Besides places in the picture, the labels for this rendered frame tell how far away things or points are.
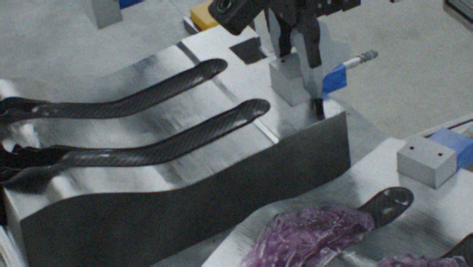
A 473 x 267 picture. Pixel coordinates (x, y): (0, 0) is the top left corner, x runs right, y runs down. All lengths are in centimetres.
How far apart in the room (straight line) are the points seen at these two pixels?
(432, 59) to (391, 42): 15
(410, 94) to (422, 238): 166
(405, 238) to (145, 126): 34
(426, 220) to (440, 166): 6
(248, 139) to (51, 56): 49
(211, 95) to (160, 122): 7
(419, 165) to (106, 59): 57
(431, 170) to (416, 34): 186
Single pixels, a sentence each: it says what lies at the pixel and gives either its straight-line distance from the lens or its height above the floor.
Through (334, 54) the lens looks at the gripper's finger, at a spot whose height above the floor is 94.
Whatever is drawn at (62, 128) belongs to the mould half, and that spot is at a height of 92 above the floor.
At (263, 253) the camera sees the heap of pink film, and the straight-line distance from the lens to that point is 89.
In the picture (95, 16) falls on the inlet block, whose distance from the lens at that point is 128.
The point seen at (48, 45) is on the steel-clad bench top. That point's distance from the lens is 149.
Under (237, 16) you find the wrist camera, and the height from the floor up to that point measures 103.
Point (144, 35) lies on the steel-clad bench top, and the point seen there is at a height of 80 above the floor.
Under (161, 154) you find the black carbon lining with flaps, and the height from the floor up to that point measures 88.
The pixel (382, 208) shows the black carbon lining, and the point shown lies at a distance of 101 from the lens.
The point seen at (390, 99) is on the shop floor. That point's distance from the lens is 260.
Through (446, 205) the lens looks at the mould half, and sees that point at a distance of 101.
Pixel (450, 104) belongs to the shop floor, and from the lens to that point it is 257.
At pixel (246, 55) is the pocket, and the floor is 87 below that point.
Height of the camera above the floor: 153
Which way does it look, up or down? 37 degrees down
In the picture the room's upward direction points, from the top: 11 degrees counter-clockwise
